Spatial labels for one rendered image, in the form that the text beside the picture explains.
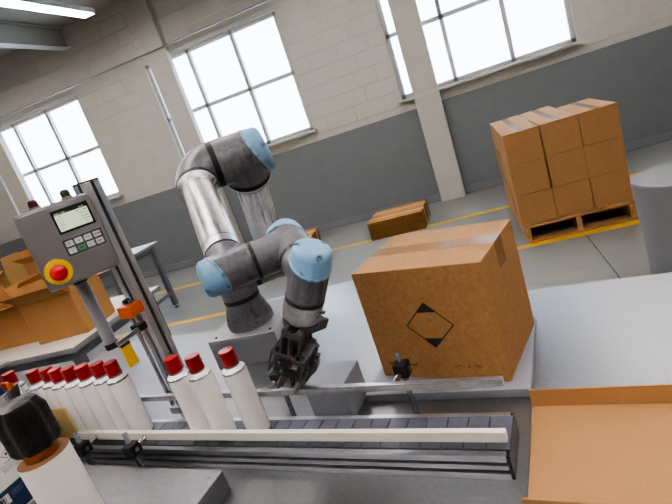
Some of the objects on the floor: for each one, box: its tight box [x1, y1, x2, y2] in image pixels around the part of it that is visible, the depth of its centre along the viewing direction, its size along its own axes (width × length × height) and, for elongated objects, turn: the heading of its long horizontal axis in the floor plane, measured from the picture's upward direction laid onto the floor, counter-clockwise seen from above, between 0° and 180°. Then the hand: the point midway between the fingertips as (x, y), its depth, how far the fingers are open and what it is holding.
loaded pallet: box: [490, 98, 638, 244], centre depth 429 cm, size 120×83×89 cm
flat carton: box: [367, 200, 431, 241], centre depth 565 cm, size 64×52×20 cm
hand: (293, 385), depth 104 cm, fingers closed
